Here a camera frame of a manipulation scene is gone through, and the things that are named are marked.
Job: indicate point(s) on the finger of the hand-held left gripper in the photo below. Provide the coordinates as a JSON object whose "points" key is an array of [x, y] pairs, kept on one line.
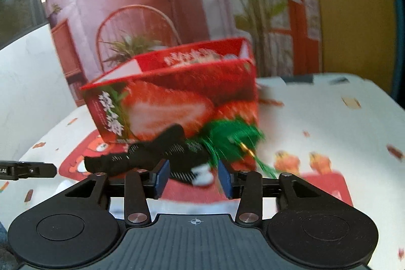
{"points": [[34, 170]]}

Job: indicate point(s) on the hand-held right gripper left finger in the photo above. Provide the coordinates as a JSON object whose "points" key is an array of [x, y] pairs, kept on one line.
{"points": [[162, 178]]}

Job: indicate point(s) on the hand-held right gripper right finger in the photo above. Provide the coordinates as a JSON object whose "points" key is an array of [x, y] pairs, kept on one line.
{"points": [[225, 180]]}

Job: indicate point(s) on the black patterned sock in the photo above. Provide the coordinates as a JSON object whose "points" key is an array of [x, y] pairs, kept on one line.
{"points": [[148, 153]]}

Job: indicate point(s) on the green tassel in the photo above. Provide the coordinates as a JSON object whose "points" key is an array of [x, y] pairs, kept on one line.
{"points": [[234, 134]]}

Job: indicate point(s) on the red strawberry print box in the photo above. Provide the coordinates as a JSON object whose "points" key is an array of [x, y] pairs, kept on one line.
{"points": [[177, 99]]}

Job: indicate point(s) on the person's blue jeans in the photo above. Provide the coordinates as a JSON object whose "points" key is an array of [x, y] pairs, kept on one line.
{"points": [[3, 246]]}

